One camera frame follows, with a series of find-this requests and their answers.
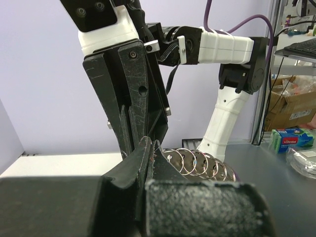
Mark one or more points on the black keyboard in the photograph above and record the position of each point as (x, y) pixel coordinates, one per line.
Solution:
(304, 49)

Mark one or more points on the clear plastic bag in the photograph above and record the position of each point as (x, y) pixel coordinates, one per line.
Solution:
(302, 160)

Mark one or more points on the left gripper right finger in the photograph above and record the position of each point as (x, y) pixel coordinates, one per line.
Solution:
(177, 207)

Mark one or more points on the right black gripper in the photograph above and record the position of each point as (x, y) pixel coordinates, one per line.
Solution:
(128, 84)

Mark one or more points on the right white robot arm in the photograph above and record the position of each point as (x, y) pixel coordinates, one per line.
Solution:
(242, 68)

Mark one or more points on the brown cardboard box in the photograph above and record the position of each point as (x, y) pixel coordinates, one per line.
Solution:
(292, 102)

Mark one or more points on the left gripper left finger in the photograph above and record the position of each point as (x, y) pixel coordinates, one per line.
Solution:
(109, 205)

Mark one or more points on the aluminium frame rail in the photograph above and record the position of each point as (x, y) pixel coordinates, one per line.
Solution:
(191, 144)

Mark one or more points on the blue cardboard box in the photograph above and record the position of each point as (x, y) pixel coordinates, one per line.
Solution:
(282, 139)

